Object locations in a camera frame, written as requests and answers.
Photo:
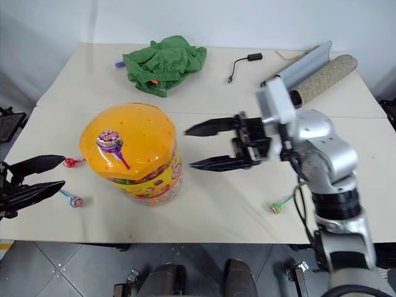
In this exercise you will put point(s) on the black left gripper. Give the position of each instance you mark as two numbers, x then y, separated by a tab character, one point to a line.
4	191

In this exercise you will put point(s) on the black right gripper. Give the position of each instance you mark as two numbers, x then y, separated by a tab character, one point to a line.
252	139

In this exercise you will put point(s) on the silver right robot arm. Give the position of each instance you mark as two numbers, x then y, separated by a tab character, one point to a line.
332	154

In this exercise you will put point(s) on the yellow lollipop jar orange lid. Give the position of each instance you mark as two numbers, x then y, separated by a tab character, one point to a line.
139	136

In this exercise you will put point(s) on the red lollipop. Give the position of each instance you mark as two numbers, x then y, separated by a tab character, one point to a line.
69	163

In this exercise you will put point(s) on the lollipop with blue stick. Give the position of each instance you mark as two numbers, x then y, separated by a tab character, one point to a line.
75	201

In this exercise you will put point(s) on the black equipment beside table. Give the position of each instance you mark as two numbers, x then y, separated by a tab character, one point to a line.
10	123
389	113

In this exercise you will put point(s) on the purple lollipop pink stick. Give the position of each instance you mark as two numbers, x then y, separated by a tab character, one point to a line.
108	142

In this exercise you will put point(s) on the lollipop with green stick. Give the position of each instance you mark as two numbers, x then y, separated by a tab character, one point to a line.
275	208

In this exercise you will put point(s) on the crumpled green cloth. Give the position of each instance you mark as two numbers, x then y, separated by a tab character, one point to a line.
164	62

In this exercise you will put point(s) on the rolled grey mat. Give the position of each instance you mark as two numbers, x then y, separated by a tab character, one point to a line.
304	66

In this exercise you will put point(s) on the small purple item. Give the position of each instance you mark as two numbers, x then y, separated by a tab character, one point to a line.
119	64

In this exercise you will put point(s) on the rolled beige mat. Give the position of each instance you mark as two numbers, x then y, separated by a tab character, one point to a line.
328	75

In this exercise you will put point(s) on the dark rounded shape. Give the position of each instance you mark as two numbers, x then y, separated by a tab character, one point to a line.
239	278
165	280

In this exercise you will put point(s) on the table caster wheel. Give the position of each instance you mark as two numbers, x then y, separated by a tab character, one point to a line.
297	275
125	284

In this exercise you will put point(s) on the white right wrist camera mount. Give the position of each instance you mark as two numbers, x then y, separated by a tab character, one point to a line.
277	103

